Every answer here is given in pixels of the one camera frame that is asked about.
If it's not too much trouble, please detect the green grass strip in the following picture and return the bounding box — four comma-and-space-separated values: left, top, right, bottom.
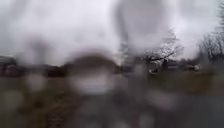
146, 68, 224, 99

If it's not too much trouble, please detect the brownish grass field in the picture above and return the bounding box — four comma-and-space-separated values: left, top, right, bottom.
0, 75, 111, 128

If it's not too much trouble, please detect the bare tree with spreading branches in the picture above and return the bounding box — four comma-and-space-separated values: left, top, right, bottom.
142, 30, 185, 72

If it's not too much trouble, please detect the grey asphalt path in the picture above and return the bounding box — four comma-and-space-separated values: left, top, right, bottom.
69, 74, 224, 128

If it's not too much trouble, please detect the building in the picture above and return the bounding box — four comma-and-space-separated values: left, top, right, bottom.
0, 55, 18, 78

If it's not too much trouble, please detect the row of dark bushes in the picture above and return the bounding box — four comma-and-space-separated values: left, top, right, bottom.
42, 63, 69, 78

